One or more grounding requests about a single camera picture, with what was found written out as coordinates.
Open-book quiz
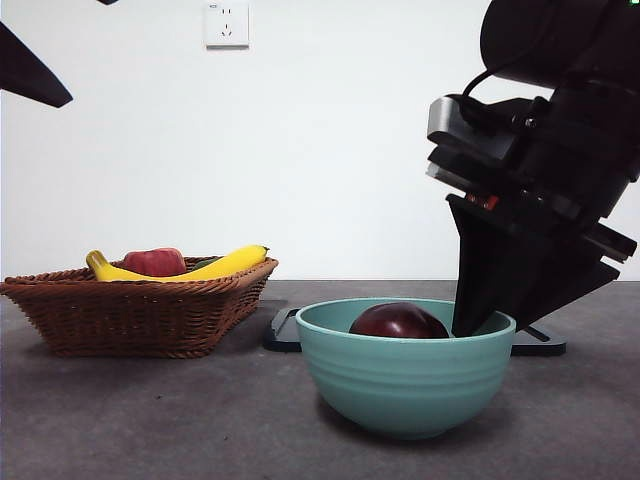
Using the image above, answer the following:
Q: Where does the dark red plum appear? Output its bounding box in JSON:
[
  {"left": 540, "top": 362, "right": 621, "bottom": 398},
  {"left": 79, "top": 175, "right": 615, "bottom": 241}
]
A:
[{"left": 348, "top": 301, "right": 450, "bottom": 340}]

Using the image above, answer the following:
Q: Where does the teal ceramic bowl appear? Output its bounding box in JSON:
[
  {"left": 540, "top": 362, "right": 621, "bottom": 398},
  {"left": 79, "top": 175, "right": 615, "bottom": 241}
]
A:
[{"left": 296, "top": 296, "right": 518, "bottom": 440}]

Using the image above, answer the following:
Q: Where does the black rectangular tray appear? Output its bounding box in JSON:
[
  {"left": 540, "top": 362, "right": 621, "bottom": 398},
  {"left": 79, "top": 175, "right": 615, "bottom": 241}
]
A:
[{"left": 263, "top": 307, "right": 568, "bottom": 357}]

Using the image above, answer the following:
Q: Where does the red apple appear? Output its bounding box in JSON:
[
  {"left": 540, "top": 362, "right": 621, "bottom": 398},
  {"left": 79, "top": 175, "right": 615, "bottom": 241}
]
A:
[{"left": 123, "top": 247, "right": 187, "bottom": 276}]

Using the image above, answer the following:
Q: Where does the yellow banana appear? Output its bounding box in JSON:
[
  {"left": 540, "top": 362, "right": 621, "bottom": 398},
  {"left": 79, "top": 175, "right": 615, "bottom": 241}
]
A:
[{"left": 85, "top": 244, "right": 272, "bottom": 283}]

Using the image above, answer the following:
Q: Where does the green vegetable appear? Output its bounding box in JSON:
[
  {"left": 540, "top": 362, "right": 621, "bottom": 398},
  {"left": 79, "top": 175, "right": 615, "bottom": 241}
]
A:
[{"left": 187, "top": 256, "right": 224, "bottom": 273}]

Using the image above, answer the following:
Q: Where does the brown wicker basket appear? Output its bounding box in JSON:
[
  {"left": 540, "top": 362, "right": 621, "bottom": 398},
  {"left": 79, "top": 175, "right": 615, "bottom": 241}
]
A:
[{"left": 0, "top": 257, "right": 280, "bottom": 359}]

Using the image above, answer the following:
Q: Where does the black cable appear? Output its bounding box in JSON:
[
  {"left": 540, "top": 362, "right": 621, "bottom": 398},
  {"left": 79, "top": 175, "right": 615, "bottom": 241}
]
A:
[{"left": 452, "top": 67, "right": 506, "bottom": 132}]

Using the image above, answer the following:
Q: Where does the white wall power socket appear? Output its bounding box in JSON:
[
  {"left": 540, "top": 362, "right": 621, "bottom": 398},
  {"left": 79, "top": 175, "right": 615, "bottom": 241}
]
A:
[{"left": 205, "top": 3, "right": 250, "bottom": 50}]

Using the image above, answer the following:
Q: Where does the pale grey camera box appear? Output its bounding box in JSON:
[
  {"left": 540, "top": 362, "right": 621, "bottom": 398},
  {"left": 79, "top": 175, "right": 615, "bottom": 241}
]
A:
[{"left": 426, "top": 95, "right": 521, "bottom": 162}]

